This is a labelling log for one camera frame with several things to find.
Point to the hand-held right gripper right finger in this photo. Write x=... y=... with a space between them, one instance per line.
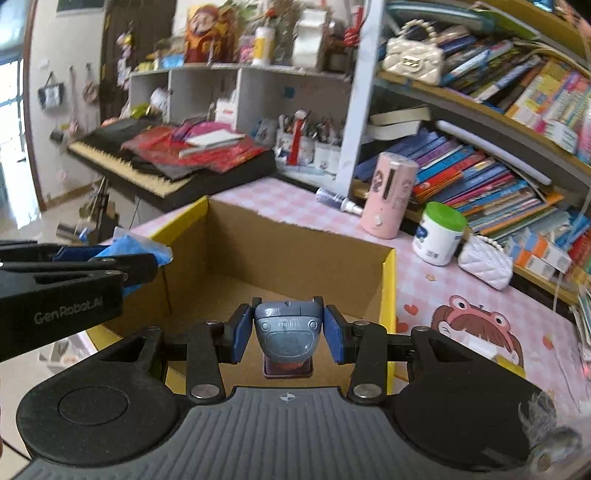
x=336 y=334

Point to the blue cloth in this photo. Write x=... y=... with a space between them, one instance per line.
x=138 y=242

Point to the wooden bookshelf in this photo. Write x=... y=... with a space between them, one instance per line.
x=364 y=69

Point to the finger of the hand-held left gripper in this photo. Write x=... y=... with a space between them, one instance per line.
x=138 y=270
x=78 y=254

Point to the small spray bottle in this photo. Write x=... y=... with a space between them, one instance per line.
x=332 y=198

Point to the white pen holder with pens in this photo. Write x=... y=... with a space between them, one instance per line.
x=328 y=154
x=288 y=143

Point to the black and white hanging bag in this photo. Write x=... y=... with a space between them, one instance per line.
x=51 y=94

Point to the grey fluffy tuft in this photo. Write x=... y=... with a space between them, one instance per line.
x=549 y=434

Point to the white quilted purse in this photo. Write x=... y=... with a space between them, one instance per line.
x=485 y=265

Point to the row of leaning storybooks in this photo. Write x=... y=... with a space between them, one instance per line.
x=466 y=175

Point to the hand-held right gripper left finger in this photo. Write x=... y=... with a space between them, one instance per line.
x=236 y=334

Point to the black electronic keyboard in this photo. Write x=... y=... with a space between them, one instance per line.
x=221 y=177

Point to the dark wooden door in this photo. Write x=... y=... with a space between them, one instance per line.
x=138 y=46

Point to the grey-blue plastic toy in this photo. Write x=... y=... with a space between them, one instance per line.
x=286 y=330

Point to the red fabric pile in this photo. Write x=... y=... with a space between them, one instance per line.
x=152 y=144

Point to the metal keyboard stand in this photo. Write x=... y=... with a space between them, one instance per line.
x=99 y=207

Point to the pink checkered tablecloth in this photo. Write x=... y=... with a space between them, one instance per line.
x=461 y=304

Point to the thick cream book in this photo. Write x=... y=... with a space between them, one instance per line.
x=397 y=122

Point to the row of colourful workbooks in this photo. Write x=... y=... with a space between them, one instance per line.
x=545 y=97

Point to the white rolled paper tube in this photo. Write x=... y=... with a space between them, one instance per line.
x=498 y=150

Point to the stack of loose papers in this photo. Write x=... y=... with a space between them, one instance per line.
x=582 y=314

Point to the white cubby shelf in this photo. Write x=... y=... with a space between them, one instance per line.
x=263 y=90

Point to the white notebook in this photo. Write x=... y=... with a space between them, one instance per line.
x=214 y=138

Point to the white paper holder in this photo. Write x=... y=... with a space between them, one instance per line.
x=310 y=41

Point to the pink cylindrical humidifier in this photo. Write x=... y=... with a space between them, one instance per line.
x=388 y=198

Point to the white jar with green lid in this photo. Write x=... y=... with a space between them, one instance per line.
x=436 y=244

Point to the white and yellow bottle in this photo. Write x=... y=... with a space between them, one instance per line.
x=263 y=46

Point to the yellow cardboard box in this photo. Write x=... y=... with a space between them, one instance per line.
x=295 y=249

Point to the orange and white boxes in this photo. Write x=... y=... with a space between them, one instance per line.
x=542 y=256

